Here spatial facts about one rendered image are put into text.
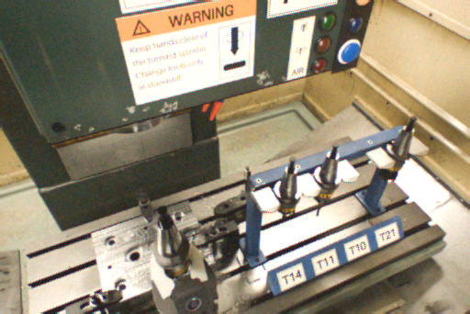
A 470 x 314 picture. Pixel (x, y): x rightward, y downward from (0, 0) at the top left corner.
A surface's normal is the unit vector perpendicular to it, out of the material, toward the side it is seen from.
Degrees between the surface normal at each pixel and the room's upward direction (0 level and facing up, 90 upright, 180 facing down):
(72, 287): 0
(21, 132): 90
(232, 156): 0
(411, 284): 24
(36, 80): 90
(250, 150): 0
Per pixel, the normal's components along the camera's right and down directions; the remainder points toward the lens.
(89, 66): 0.41, 0.65
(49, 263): 0.00, -0.70
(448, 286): -0.37, -0.52
